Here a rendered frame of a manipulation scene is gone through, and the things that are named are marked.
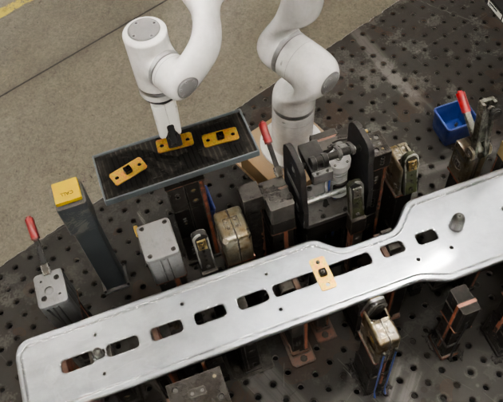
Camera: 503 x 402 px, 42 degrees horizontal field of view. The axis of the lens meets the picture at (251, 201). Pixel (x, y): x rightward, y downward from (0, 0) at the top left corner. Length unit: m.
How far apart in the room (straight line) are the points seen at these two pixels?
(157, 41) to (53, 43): 2.45
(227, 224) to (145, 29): 0.50
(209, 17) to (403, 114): 1.09
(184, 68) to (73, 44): 2.44
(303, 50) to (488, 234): 0.62
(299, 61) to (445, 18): 0.99
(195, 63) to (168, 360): 0.64
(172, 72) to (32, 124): 2.15
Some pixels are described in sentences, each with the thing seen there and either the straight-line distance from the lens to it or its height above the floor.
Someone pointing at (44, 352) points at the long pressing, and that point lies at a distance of 1.57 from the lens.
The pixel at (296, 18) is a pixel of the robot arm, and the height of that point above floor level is 1.32.
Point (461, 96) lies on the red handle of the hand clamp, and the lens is 1.69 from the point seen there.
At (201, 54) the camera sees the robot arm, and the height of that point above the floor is 1.52.
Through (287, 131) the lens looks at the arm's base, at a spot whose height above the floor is 0.92.
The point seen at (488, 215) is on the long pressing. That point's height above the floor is 1.00.
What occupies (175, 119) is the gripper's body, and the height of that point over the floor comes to 1.33.
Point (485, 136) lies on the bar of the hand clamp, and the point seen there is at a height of 1.10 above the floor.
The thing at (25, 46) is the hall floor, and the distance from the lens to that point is 3.73.
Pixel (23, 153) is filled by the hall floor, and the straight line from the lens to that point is 3.25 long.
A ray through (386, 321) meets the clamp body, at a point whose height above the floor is 1.04.
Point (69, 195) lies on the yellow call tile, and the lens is 1.55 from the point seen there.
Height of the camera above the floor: 2.38
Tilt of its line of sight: 57 degrees down
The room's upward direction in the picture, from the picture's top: 7 degrees counter-clockwise
